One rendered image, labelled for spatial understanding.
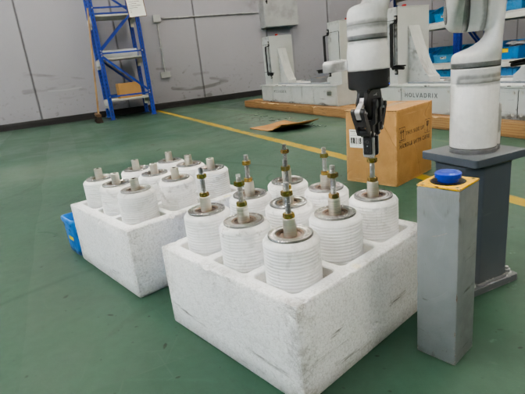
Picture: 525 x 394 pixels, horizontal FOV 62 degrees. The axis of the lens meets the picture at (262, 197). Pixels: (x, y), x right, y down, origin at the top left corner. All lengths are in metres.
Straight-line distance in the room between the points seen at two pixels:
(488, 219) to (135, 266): 0.80
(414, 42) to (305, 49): 4.66
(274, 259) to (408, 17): 2.99
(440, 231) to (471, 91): 0.34
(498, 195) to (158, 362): 0.76
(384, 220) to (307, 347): 0.30
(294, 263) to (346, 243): 0.13
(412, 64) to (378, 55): 2.70
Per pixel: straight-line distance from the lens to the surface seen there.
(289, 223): 0.70
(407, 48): 3.54
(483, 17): 0.98
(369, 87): 0.81
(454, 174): 0.74
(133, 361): 0.94
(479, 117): 0.98
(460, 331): 0.84
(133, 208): 1.12
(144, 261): 1.12
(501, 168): 1.02
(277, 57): 5.30
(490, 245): 1.06
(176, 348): 0.94
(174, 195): 1.17
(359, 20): 0.82
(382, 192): 0.90
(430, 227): 0.75
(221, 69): 7.36
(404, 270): 0.89
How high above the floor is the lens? 0.52
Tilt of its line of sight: 17 degrees down
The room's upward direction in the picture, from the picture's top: 6 degrees counter-clockwise
